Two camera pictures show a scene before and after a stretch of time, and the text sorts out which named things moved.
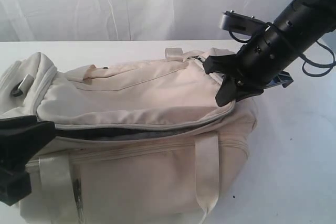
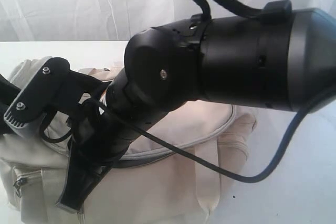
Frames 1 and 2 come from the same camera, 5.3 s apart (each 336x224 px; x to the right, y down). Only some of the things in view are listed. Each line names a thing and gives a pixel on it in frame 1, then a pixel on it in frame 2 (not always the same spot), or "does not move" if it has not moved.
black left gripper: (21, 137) -> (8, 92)
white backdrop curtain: (94, 6) does not move
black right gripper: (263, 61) -> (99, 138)
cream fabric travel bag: (141, 141) does not move
